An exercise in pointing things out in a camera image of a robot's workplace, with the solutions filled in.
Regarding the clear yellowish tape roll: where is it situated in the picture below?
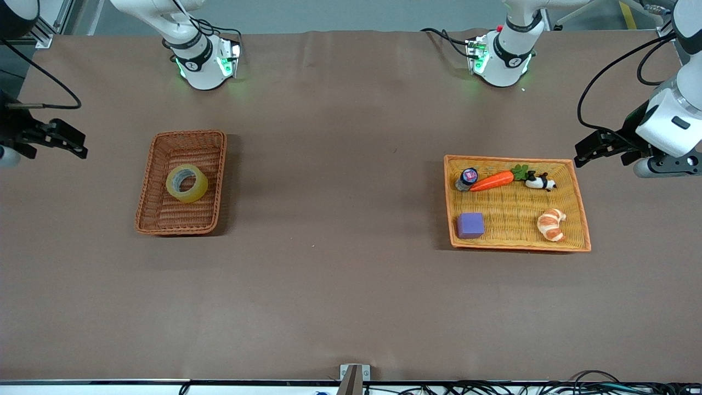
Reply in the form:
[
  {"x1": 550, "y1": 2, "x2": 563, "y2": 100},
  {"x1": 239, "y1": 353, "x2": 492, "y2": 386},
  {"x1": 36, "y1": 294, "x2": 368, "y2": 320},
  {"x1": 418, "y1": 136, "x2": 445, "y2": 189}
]
[{"x1": 166, "y1": 163, "x2": 210, "y2": 204}]

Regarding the yellow wicker basket orange rim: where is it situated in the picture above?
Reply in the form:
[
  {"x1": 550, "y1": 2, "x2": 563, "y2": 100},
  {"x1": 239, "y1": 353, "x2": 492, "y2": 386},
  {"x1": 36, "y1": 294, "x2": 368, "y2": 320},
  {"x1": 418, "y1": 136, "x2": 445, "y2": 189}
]
[{"x1": 443, "y1": 155, "x2": 592, "y2": 253}]

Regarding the brown wicker basket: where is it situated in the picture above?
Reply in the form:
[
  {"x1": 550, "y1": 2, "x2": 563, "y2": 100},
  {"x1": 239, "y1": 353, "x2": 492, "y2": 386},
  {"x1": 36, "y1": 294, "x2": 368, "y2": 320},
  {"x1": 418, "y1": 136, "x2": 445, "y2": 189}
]
[{"x1": 134, "y1": 129, "x2": 228, "y2": 236}]

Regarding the black white panda figure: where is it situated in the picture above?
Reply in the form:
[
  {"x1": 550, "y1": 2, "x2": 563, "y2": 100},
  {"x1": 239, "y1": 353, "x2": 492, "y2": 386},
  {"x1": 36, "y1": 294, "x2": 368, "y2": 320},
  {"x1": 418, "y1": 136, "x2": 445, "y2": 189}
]
[{"x1": 525, "y1": 172, "x2": 558, "y2": 192}]

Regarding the toy croissant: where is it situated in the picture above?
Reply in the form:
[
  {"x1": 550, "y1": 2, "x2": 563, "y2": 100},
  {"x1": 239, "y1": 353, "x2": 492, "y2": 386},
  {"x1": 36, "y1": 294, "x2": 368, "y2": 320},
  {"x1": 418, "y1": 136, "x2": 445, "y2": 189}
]
[{"x1": 537, "y1": 208, "x2": 567, "y2": 242}]

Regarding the orange toy carrot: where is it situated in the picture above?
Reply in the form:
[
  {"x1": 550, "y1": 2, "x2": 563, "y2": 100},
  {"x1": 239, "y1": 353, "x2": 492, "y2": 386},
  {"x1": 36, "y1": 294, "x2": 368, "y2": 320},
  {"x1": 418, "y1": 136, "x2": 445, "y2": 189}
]
[{"x1": 469, "y1": 163, "x2": 530, "y2": 193}]

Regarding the small bottle with pink lid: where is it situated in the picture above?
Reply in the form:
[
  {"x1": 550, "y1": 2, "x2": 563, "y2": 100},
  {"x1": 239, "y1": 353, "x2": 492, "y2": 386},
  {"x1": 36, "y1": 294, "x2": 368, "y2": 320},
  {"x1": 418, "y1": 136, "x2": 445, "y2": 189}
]
[{"x1": 455, "y1": 168, "x2": 479, "y2": 192}]

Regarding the purple cube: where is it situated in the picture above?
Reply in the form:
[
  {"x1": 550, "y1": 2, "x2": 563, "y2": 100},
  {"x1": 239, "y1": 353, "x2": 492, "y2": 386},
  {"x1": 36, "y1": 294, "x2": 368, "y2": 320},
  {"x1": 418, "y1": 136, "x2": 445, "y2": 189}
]
[{"x1": 457, "y1": 212, "x2": 486, "y2": 240}]

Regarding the brown table cover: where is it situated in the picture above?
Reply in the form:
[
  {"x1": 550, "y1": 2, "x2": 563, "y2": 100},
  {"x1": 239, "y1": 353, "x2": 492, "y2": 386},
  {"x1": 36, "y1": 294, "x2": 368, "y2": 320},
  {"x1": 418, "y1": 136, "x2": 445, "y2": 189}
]
[{"x1": 0, "y1": 30, "x2": 702, "y2": 383}]

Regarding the long black left arm cable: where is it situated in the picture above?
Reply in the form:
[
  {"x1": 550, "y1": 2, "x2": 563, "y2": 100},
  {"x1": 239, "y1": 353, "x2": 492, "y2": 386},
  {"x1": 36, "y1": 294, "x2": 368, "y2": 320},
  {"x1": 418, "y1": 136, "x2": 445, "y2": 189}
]
[{"x1": 577, "y1": 30, "x2": 676, "y2": 138}]

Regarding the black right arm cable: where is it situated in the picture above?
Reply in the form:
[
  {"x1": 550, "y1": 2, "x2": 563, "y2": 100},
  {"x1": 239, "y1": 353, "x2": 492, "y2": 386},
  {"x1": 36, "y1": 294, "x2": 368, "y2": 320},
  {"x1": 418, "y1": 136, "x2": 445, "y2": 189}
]
[{"x1": 0, "y1": 38, "x2": 82, "y2": 109}]

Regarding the short looped black arm cable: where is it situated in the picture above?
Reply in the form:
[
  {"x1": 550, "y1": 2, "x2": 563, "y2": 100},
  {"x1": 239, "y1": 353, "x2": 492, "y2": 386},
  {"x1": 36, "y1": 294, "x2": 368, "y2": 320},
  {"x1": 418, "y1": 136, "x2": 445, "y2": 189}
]
[{"x1": 636, "y1": 33, "x2": 673, "y2": 86}]

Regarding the aluminium frame profile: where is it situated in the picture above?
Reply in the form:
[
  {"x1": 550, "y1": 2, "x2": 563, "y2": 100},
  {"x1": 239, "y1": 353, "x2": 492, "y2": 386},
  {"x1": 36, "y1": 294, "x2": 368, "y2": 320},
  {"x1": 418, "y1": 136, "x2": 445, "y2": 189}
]
[
  {"x1": 30, "y1": 0, "x2": 75, "y2": 49},
  {"x1": 551, "y1": 0, "x2": 675, "y2": 42}
]

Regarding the black left base cable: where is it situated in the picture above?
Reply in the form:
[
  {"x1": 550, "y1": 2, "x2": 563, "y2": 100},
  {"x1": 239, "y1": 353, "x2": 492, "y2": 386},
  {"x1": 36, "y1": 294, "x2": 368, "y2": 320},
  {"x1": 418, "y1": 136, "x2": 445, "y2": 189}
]
[{"x1": 420, "y1": 27, "x2": 473, "y2": 59}]

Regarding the black base cable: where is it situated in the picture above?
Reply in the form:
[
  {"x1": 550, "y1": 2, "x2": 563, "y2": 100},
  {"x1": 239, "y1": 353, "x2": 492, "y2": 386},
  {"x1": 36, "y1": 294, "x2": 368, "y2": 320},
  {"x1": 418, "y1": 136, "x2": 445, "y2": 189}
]
[
  {"x1": 165, "y1": 0, "x2": 243, "y2": 55},
  {"x1": 420, "y1": 27, "x2": 473, "y2": 59}
]

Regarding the black right base cable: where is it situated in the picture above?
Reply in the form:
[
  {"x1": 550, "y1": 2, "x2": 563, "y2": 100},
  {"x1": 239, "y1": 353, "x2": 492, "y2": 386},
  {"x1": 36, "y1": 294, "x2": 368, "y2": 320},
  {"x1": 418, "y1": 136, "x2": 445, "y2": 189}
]
[{"x1": 165, "y1": 0, "x2": 243, "y2": 55}]

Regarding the black cable bundle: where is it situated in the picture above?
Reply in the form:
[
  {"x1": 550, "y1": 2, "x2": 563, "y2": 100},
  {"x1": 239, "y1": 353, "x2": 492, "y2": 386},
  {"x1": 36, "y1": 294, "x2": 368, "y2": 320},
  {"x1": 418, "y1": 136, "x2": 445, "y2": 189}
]
[{"x1": 362, "y1": 370, "x2": 702, "y2": 395}]

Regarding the grey metal table bracket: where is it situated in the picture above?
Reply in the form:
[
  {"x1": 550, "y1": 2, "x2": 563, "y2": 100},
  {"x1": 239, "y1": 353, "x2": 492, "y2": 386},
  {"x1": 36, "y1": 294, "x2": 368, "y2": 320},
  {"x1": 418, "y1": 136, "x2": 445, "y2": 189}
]
[{"x1": 339, "y1": 364, "x2": 371, "y2": 395}]

